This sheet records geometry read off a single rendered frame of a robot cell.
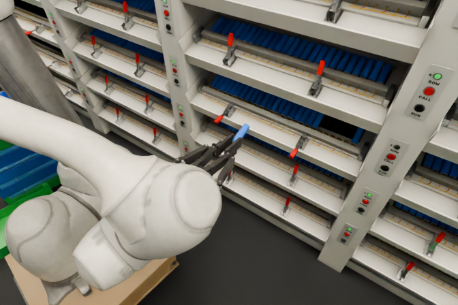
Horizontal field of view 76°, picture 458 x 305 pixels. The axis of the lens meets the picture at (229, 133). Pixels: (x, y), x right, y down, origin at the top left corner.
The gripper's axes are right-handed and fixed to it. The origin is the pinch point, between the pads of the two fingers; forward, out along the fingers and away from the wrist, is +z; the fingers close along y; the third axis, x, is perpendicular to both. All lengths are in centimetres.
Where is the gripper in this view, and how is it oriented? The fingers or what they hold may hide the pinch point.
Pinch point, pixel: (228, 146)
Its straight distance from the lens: 74.6
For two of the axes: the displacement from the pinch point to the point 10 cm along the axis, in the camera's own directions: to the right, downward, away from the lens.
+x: -1.0, 8.1, 5.7
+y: -8.4, -3.8, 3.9
